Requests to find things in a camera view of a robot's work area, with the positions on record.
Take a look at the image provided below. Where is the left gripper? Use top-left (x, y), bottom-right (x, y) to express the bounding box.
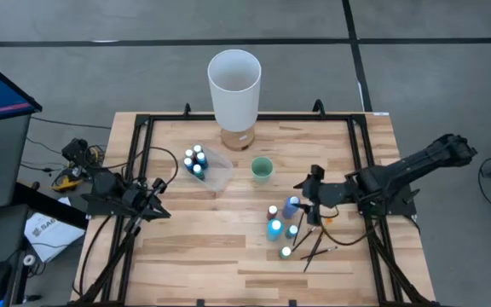
top-left (121, 183), bottom-right (173, 221)

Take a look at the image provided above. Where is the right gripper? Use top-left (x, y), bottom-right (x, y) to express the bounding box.
top-left (293, 174), bottom-right (353, 227)

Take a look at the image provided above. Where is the large periwinkle paint bottle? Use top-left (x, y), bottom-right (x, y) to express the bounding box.
top-left (281, 195), bottom-right (302, 220)

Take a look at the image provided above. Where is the dark teal paint bottle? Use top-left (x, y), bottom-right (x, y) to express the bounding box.
top-left (193, 144), bottom-right (209, 168)

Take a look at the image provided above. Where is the mint green cup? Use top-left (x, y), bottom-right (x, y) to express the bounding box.
top-left (251, 155), bottom-right (274, 183)

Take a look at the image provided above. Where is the clear plastic container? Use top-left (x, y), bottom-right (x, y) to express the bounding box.
top-left (179, 143), bottom-right (234, 192)

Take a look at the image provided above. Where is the yellow black tool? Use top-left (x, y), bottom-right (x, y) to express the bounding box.
top-left (51, 167), bottom-right (88, 194)

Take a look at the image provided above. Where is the black desk bar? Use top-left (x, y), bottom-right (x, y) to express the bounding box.
top-left (13, 181), bottom-right (89, 231)

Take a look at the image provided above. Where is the white paper sheet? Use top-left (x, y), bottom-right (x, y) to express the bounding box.
top-left (23, 196), bottom-right (87, 264)

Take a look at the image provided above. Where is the white shade table lamp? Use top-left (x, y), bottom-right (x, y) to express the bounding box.
top-left (206, 49), bottom-right (263, 153)

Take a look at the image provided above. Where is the grey desk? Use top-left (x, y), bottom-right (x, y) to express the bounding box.
top-left (0, 113), bottom-right (32, 213)

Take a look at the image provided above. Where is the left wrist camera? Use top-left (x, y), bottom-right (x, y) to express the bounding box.
top-left (150, 177), bottom-right (169, 194)

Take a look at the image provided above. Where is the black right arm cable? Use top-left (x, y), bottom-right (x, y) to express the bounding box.
top-left (318, 206), bottom-right (381, 247)

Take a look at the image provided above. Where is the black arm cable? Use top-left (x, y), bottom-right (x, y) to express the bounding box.
top-left (318, 206), bottom-right (381, 247)
top-left (100, 146), bottom-right (180, 188)

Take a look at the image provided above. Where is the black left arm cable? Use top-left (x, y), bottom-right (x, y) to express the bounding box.
top-left (100, 146), bottom-right (180, 188)

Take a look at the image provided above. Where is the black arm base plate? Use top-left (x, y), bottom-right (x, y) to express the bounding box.
top-left (80, 194), bottom-right (145, 219)
top-left (358, 187), bottom-right (418, 217)

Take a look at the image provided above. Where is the black hanging cable loop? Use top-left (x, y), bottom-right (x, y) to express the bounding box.
top-left (71, 212), bottom-right (114, 299)

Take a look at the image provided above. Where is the black aluminium frame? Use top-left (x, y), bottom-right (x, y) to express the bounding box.
top-left (68, 98), bottom-right (442, 307)

